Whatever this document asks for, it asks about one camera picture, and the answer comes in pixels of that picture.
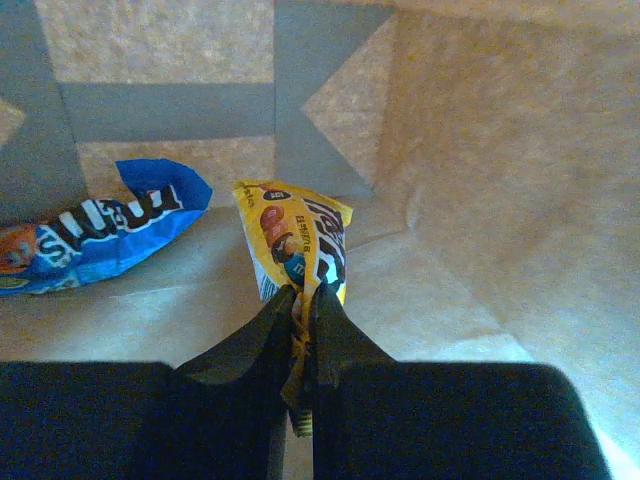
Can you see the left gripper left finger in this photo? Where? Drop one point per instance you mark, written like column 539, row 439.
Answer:
column 217, row 416

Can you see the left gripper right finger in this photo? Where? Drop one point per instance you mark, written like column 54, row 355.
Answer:
column 378, row 418

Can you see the yellow snack packet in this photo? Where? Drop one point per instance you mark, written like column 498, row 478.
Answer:
column 296, row 238

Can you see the brown paper bag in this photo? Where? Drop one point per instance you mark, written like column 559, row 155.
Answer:
column 489, row 149

